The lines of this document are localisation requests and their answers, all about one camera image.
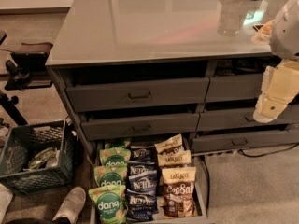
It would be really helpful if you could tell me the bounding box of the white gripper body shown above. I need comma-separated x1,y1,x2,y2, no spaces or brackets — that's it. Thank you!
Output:
253,60,299,123

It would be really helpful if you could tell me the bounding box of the brown sea salt bag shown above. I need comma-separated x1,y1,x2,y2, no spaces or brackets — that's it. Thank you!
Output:
162,167,196,217

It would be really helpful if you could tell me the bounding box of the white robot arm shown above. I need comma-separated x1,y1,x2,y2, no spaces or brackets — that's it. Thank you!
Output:
252,0,299,123

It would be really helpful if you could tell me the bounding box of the top right grey drawer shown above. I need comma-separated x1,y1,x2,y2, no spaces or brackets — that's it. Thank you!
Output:
206,74,263,103

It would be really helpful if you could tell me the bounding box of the grey drawer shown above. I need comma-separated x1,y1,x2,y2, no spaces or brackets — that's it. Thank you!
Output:
192,130,299,153
206,74,263,103
66,78,209,112
81,113,199,141
197,105,299,131

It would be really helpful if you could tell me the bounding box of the bottom right grey drawer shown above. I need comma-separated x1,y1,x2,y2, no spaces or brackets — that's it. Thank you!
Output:
192,130,299,153

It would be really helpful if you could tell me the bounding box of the middle right grey drawer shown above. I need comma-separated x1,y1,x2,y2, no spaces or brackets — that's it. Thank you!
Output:
197,105,299,131

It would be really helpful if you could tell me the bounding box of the top left grey drawer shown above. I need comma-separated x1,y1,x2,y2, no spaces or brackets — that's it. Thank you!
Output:
66,78,209,112

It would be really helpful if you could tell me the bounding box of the middle brown chip bag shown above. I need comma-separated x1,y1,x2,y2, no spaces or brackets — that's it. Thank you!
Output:
158,150,191,169

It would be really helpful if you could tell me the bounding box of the brown chip bag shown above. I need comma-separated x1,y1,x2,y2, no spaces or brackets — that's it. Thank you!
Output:
154,134,184,155
158,150,191,169

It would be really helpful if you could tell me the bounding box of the back brown chip bag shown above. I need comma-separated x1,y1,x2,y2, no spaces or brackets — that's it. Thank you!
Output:
154,134,184,155

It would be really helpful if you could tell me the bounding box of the grey counter cabinet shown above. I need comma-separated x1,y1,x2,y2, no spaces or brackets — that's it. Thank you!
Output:
46,0,299,154

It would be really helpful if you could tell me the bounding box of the back blue kettle bag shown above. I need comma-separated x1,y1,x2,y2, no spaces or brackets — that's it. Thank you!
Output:
130,147,154,162

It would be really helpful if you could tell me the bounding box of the blue kettle bag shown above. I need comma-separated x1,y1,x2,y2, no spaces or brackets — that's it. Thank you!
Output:
129,170,157,195
128,161,156,175
130,147,154,162
127,189,158,221

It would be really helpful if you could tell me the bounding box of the bottom left open drawer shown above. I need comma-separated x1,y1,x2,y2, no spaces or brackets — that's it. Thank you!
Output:
89,141,210,224

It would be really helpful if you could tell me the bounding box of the back green dang bag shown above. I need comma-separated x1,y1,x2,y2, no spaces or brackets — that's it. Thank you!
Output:
105,139,131,149

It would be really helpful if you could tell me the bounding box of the green dang bag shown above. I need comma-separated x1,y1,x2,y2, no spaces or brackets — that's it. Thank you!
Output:
94,165,127,187
105,139,131,149
99,147,131,166
88,185,126,224

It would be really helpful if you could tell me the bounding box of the middle left grey drawer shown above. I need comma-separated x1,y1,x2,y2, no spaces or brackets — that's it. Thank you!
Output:
81,113,199,141

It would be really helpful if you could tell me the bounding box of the front blue kettle bag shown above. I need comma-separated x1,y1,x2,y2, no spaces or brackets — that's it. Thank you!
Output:
127,189,158,221

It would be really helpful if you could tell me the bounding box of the front green dang bag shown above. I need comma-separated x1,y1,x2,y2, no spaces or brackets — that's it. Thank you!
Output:
88,185,126,224

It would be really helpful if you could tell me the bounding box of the black white marker board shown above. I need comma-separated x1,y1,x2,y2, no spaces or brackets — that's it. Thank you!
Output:
251,20,274,44

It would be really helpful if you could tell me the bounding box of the grey shoe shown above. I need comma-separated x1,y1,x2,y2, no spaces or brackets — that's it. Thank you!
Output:
53,187,86,224

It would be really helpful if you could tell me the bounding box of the dark green plastic crate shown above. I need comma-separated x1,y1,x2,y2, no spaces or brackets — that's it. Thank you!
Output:
0,120,75,195

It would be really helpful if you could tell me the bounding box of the black stand equipment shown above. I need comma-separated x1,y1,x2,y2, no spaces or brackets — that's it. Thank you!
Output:
0,42,53,125

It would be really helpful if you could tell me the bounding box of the black floor cable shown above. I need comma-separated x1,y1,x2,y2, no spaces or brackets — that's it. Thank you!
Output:
237,143,299,159

